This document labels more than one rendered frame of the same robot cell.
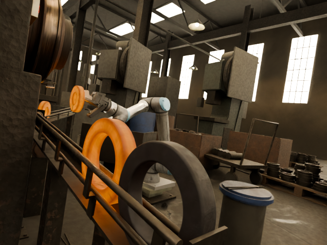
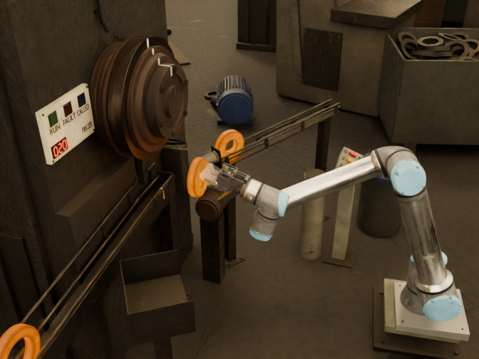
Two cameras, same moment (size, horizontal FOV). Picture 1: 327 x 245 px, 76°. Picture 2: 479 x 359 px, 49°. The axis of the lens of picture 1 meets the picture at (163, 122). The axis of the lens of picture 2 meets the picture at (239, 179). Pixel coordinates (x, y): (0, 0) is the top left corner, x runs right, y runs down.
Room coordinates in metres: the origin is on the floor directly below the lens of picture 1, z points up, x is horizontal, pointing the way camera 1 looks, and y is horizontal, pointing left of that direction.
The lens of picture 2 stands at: (0.53, -1.09, 1.89)
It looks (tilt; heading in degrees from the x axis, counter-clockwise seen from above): 31 degrees down; 61
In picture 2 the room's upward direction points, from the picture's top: straight up
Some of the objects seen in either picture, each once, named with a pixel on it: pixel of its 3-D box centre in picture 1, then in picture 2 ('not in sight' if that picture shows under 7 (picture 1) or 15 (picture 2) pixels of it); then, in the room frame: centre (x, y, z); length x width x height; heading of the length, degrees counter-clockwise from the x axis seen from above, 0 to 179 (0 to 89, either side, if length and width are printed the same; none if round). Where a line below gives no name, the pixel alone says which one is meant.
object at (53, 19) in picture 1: (41, 38); (145, 98); (1.13, 0.72, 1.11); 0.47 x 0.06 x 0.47; 42
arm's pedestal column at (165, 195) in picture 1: (149, 190); (417, 318); (2.12, 0.04, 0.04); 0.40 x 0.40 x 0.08; 48
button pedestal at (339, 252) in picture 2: not in sight; (344, 209); (2.13, 0.63, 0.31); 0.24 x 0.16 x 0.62; 42
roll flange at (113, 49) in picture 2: (22, 32); (126, 95); (1.08, 0.78, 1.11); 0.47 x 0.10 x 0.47; 42
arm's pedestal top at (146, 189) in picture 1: (150, 184); (419, 308); (2.12, 0.04, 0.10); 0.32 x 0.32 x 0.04; 48
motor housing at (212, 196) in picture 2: (35, 174); (215, 232); (1.47, 0.84, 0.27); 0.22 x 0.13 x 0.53; 42
